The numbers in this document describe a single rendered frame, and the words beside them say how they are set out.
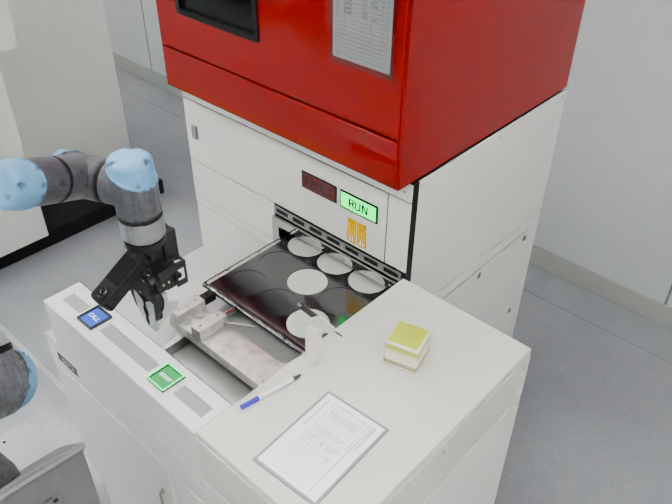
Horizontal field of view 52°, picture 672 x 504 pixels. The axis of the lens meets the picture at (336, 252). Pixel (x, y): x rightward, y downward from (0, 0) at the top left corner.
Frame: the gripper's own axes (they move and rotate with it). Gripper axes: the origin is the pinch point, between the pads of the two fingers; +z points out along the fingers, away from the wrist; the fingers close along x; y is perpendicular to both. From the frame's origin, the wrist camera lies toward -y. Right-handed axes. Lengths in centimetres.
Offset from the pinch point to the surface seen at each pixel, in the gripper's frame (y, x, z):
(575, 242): 207, -1, 90
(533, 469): 105, -42, 111
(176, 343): 14.3, 17.0, 26.0
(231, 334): 23.0, 7.0, 22.6
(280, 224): 57, 26, 18
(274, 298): 37.2, 7.4, 20.7
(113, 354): -2.7, 13.5, 14.6
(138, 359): 0.2, 8.8, 15.0
